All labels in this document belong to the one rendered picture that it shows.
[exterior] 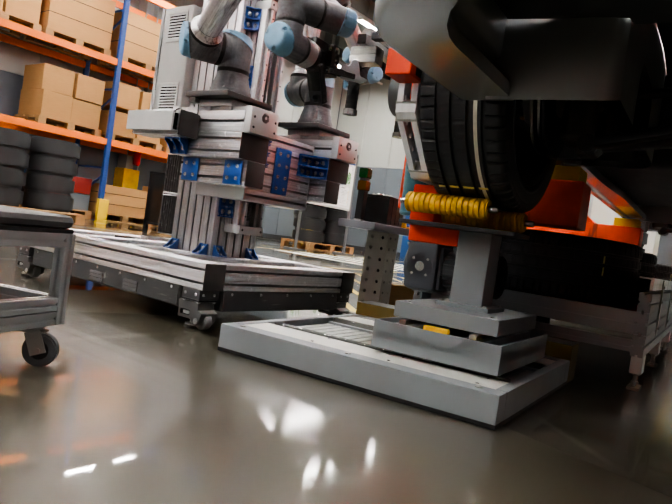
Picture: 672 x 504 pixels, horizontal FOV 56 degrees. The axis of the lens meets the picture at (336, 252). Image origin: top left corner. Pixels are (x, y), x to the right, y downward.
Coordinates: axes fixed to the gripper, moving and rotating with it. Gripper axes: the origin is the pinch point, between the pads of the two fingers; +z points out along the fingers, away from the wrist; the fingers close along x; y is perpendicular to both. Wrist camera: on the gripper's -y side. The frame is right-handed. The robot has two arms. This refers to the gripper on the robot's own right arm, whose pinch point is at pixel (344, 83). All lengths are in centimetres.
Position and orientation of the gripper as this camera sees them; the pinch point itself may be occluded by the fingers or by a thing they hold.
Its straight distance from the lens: 192.9
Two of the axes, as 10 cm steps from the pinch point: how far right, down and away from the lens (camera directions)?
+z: 5.1, 0.5, 8.6
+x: -8.5, -1.3, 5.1
